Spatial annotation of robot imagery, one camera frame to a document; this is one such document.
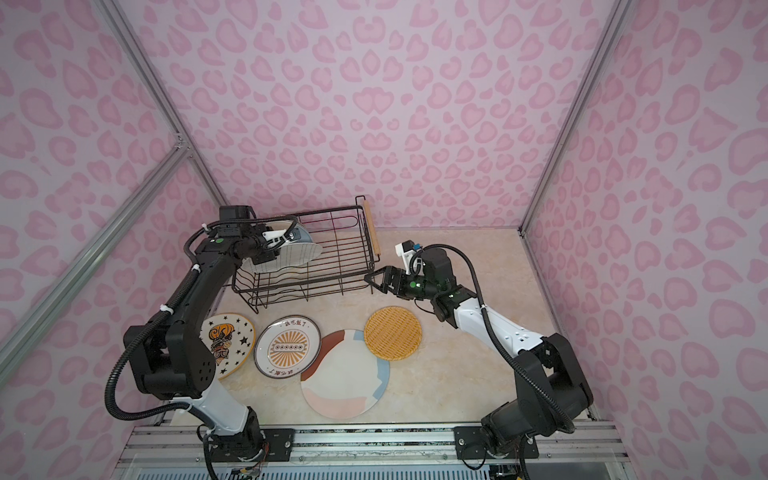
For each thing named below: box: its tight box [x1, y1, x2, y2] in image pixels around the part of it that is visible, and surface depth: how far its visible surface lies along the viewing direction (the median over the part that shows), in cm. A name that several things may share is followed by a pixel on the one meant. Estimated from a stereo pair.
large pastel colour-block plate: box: [300, 329, 390, 419], surface depth 86 cm
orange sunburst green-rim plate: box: [254, 314, 322, 379], surface depth 91 cm
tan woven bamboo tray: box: [364, 306, 422, 361], surface depth 93 cm
